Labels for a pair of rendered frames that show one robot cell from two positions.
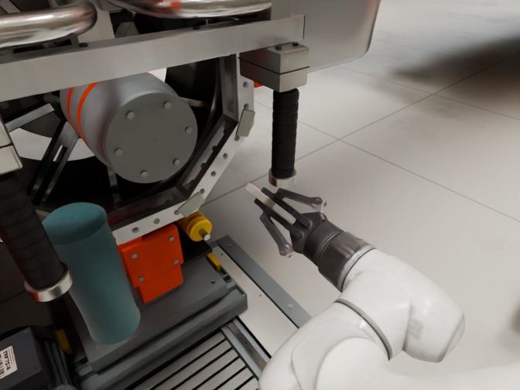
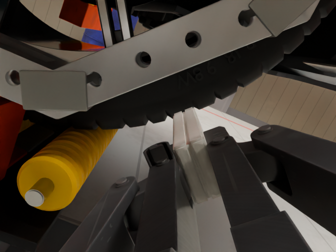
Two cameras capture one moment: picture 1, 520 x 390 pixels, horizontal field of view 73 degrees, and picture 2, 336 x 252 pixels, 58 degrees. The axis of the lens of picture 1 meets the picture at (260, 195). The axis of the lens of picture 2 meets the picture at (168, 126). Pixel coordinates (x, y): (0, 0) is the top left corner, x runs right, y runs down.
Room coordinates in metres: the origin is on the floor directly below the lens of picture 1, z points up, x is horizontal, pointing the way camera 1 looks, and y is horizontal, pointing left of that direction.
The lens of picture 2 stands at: (0.43, -0.07, 0.68)
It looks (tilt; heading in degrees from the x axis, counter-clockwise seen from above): 15 degrees down; 33
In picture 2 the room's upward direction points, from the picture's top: 24 degrees clockwise
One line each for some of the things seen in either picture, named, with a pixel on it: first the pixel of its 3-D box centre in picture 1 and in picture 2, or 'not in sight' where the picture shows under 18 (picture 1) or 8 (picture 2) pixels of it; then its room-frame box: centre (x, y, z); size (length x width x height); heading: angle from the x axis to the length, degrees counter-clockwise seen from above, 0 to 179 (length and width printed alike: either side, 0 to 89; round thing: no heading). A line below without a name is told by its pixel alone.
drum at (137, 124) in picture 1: (124, 114); not in sight; (0.49, 0.20, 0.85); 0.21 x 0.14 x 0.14; 38
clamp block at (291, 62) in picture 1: (272, 60); not in sight; (0.49, -0.02, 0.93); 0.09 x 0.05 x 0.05; 38
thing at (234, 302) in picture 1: (148, 303); not in sight; (0.68, 0.35, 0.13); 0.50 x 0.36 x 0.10; 128
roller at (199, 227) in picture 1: (176, 205); (82, 144); (0.70, 0.21, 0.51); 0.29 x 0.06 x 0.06; 38
